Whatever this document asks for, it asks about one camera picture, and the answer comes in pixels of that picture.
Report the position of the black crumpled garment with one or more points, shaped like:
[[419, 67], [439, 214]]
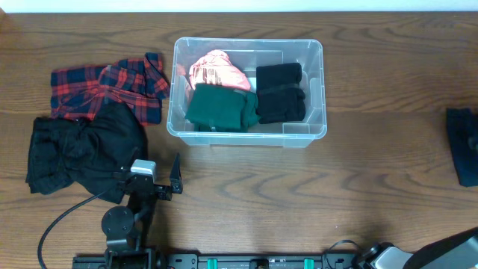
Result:
[[88, 152]]

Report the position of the dark green garment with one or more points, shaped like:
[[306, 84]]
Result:
[[222, 109]]

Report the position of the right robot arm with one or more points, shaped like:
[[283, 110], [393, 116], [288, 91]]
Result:
[[458, 251]]

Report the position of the clear plastic storage bin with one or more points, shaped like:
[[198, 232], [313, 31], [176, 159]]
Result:
[[247, 55]]

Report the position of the black garment with strap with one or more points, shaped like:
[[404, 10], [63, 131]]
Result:
[[280, 98]]

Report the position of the pink shirt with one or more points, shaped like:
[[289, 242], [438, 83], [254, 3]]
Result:
[[216, 68]]

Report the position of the red navy plaid shirt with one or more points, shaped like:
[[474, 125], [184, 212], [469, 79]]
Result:
[[80, 92]]

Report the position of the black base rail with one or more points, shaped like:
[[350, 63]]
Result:
[[224, 261]]

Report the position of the dark navy folded garment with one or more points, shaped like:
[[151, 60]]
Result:
[[461, 125]]

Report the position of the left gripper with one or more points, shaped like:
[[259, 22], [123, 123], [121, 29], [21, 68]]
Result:
[[150, 188]]

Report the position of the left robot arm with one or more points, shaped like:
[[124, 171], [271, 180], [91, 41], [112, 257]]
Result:
[[126, 227]]

